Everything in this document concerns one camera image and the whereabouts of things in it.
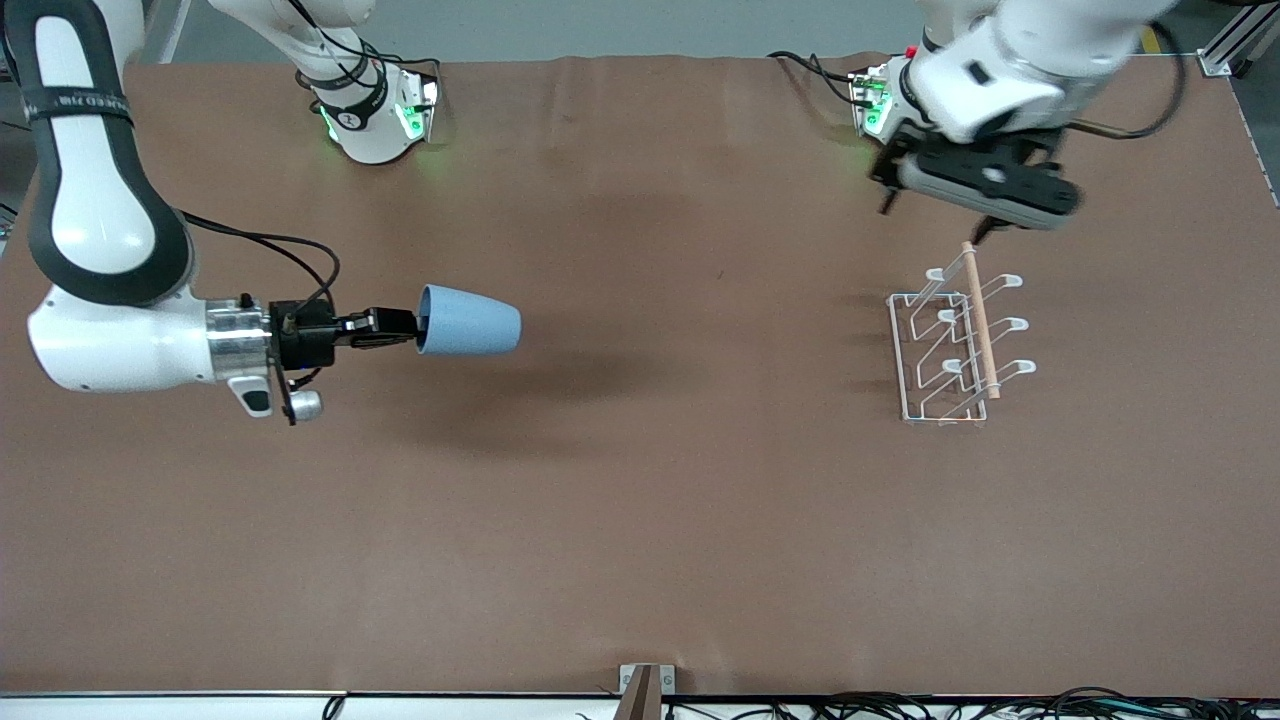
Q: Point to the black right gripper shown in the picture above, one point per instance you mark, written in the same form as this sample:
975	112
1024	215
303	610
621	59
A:
306	335

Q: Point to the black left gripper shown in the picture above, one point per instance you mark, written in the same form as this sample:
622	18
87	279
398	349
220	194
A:
985	227

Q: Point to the blue plastic cup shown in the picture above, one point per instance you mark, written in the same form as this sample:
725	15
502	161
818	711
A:
470	322

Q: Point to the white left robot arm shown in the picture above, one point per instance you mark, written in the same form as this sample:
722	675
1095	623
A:
1000	70

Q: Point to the brown table mat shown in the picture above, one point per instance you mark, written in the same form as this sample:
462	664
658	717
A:
640	520

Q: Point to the aluminium frame profile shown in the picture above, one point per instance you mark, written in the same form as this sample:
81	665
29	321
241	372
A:
1235	40

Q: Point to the grey metal bracket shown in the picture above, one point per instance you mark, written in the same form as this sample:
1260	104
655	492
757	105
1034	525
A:
626	680

